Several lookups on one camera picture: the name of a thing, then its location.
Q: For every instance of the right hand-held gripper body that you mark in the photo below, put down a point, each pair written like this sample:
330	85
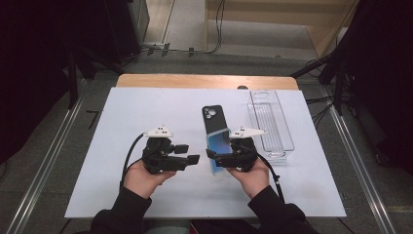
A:
242	156

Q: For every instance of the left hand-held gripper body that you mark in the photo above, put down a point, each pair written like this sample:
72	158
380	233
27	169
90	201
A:
160	157

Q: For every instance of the iridescent phone case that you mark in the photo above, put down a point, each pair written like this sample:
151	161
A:
219	146

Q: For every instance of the black phone case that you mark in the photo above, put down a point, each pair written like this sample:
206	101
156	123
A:
214	117

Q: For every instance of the clear plastic tray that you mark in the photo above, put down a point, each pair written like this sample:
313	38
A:
271	123

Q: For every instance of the person's right hand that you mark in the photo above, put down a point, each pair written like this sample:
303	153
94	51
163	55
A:
253	180

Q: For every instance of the person's left hand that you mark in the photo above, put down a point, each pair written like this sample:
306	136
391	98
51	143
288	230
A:
144	182

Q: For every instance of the white board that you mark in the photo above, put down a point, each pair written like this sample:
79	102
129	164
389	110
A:
130	107

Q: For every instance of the black metal stand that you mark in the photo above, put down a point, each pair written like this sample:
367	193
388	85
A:
73	81
337	78

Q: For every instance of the dark cabinet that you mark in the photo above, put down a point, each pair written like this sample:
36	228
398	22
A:
126	29

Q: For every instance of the aluminium floor rail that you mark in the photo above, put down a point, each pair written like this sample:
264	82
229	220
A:
360	165
48	162

